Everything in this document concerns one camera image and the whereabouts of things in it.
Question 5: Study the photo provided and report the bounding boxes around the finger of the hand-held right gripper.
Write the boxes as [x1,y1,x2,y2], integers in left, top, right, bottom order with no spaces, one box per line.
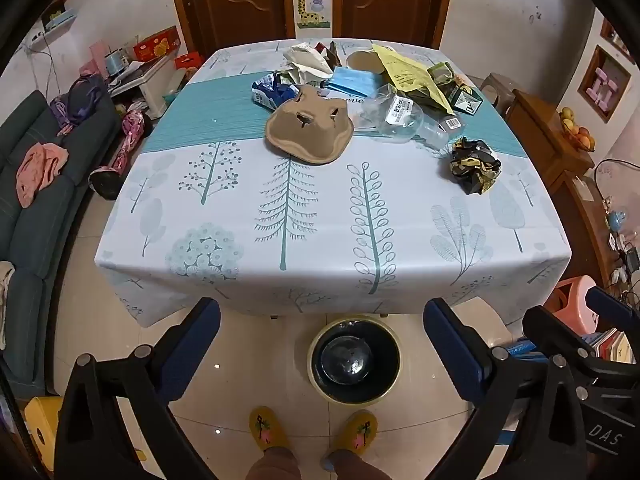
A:
[586,286,640,341]
[521,305,608,396]

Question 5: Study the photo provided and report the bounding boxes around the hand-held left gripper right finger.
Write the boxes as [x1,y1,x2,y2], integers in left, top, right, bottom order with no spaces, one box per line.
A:
[422,297,596,480]

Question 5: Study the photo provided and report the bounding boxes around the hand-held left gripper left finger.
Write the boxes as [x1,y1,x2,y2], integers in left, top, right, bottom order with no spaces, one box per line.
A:
[52,297,223,480]

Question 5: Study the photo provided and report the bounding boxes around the yellow trash bin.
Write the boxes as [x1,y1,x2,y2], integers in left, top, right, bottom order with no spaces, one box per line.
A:
[306,315,402,405]

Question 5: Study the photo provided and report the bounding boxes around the blue milk carton with straw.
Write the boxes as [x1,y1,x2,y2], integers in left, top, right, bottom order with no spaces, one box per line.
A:
[250,72,301,111]

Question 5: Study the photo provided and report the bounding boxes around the yellow plastic bag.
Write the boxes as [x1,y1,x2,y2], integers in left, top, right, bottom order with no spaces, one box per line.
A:
[372,44,455,113]

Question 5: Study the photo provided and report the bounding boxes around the pink plastic stool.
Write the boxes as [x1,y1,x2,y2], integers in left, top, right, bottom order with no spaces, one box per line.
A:
[542,276,608,333]

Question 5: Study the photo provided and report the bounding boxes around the stack of books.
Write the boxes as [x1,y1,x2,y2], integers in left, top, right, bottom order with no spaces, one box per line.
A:
[582,327,640,363]

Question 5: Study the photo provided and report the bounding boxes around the yellow slipper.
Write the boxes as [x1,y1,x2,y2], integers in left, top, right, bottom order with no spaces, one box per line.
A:
[334,409,378,456]
[248,406,291,451]

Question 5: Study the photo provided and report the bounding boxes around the person's left leg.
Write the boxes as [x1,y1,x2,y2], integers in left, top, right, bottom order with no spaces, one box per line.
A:
[247,447,311,480]

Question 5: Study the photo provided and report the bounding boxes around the person's leg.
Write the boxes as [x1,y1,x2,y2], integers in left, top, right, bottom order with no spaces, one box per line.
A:
[247,447,311,480]
[325,450,396,480]

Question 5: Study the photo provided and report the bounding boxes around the person's right leg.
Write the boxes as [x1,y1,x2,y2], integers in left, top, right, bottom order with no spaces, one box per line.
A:
[325,450,396,480]

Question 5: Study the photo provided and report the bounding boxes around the tree print tablecloth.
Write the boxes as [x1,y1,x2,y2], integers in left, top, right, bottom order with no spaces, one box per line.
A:
[94,37,573,328]

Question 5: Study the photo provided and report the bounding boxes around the black gold crumpled wrapper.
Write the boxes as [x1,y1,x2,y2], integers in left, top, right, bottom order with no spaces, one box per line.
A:
[448,137,502,196]

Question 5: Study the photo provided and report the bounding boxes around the fruit bowl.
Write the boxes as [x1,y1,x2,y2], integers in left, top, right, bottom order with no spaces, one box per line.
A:
[559,106,598,152]

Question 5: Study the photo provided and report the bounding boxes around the yellow plastic stool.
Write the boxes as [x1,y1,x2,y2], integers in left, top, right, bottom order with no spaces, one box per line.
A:
[22,395,63,476]

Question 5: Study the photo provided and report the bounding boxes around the brown wooden cabinet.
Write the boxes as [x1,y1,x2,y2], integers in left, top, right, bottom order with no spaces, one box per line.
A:
[505,89,640,291]

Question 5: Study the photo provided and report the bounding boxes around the dark green sofa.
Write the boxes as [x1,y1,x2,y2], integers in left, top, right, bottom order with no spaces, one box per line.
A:
[0,87,123,396]

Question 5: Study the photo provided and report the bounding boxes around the pink patterned bag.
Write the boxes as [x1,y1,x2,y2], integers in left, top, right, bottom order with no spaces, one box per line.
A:
[89,110,151,198]

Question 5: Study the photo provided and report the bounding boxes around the clear plastic lid with label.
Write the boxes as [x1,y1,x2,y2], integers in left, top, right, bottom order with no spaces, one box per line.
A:
[417,115,466,153]

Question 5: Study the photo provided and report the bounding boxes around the brown pulp cup carrier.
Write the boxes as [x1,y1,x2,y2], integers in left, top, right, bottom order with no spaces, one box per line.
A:
[265,85,357,163]

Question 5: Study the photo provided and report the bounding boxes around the pink cloth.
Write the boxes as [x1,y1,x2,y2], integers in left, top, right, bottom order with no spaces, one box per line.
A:
[16,142,69,209]

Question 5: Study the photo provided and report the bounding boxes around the clear plastic cup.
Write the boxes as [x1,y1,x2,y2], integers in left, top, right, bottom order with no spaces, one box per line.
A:
[357,84,425,138]

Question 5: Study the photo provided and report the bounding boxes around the green drink carton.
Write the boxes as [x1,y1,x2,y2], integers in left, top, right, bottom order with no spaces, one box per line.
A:
[447,76,485,116]

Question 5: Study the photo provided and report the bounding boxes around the grey plastic stool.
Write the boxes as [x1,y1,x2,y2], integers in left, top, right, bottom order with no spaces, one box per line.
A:
[480,72,518,111]

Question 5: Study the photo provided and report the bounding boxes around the white low cabinet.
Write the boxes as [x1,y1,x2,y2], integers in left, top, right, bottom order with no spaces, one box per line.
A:
[107,55,188,116]

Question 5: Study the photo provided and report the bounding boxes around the purple bag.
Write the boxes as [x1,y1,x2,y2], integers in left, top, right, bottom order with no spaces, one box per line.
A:
[50,75,108,131]

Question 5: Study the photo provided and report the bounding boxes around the green crumpled wrapper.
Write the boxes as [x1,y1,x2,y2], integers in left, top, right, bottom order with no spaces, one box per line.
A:
[427,61,456,86]

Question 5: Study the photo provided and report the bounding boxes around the blue face mask pack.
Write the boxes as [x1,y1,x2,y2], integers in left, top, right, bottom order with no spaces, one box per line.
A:
[327,66,386,98]

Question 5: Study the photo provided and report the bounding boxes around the blue round tin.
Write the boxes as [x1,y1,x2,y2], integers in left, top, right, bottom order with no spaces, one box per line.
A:
[102,50,132,73]

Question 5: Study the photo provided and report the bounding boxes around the large red gift box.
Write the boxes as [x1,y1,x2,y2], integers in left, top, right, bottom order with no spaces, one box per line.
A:
[132,27,180,61]

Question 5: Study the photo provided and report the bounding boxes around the white crumpled paper bag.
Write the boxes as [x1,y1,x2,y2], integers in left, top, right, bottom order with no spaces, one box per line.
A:
[282,42,335,86]

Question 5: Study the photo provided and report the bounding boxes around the brown paper cup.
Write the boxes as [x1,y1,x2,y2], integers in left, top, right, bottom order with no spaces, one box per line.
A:
[346,50,385,77]

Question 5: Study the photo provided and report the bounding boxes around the wall shelf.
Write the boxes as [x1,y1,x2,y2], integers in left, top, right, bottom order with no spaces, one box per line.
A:
[40,0,76,31]

